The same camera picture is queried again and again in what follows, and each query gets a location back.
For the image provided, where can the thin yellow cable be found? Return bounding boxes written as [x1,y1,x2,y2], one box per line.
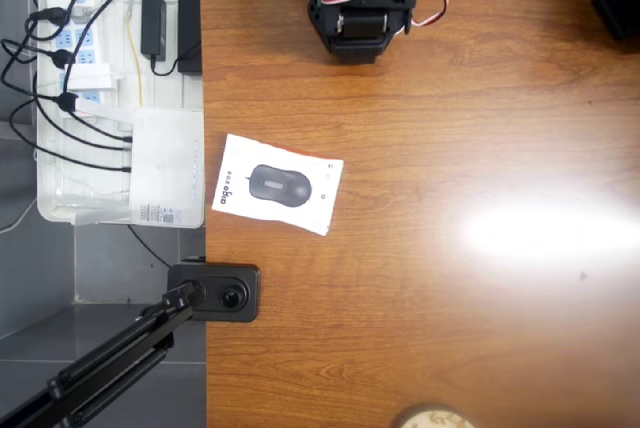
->
[123,17,146,110]

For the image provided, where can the white plastic tray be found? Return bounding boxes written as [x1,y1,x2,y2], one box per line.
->
[35,0,216,230]

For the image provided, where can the round wooden coaster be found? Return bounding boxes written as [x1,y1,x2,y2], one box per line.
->
[397,403,474,428]

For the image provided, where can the slim black power adapter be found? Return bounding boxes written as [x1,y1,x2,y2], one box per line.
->
[140,0,169,61]

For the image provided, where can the black power plug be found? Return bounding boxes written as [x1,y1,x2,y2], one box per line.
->
[49,49,75,71]
[54,92,80,114]
[27,6,69,29]

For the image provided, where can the black router cable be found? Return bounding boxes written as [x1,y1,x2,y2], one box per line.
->
[69,108,134,144]
[30,72,134,153]
[7,99,134,173]

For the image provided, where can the black desk clamp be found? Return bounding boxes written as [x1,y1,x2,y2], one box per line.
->
[166,258,262,324]

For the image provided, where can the white charger plug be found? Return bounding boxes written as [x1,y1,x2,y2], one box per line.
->
[66,62,121,95]

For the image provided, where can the white router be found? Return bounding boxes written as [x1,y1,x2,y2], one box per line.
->
[73,99,207,230]

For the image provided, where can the wide black power adapter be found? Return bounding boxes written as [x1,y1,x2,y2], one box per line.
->
[178,0,203,76]

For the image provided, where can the black adapter output cable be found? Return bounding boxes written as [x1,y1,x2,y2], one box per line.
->
[148,42,203,78]

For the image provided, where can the white orange mouse box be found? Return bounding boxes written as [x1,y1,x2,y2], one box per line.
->
[210,132,346,238]

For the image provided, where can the white power strip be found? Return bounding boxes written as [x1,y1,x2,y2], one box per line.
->
[42,0,109,104]

